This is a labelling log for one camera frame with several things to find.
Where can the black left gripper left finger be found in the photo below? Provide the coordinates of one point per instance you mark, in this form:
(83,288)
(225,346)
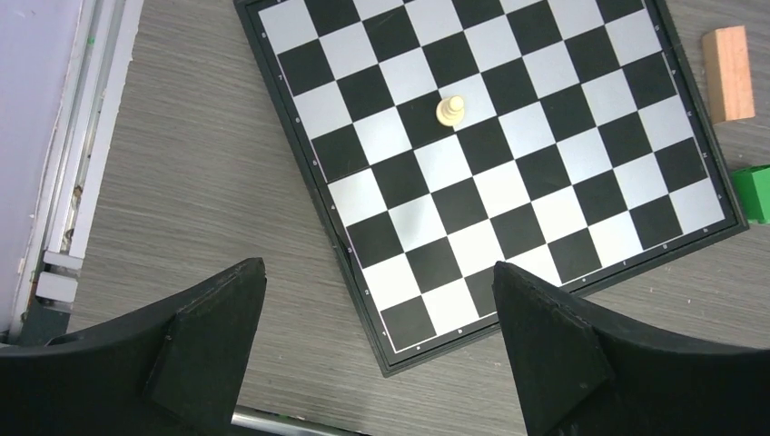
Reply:
(173,367)

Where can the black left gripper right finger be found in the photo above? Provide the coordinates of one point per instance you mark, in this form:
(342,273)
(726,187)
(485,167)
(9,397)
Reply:
(582,369)

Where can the black white chessboard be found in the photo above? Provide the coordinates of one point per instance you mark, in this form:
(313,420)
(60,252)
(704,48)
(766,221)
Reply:
(585,156)

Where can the green toy brick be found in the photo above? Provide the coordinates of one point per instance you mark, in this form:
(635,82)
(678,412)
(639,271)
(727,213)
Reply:
(752,189)

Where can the cream chess pawn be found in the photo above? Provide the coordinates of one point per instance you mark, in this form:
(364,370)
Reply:
(450,111)

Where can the small wooden block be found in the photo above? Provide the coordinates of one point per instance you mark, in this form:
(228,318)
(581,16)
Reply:
(728,75)

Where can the aluminium frame rail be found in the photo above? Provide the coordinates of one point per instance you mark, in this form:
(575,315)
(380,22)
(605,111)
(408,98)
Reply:
(64,67)

